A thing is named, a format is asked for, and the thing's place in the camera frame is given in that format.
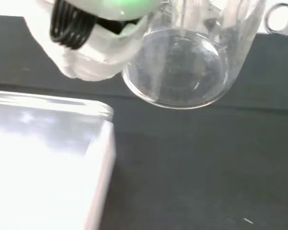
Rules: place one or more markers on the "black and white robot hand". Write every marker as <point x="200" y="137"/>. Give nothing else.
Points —
<point x="91" y="55"/>

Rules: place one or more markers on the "black bench cloth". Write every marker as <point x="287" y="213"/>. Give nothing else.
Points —
<point x="194" y="167"/>

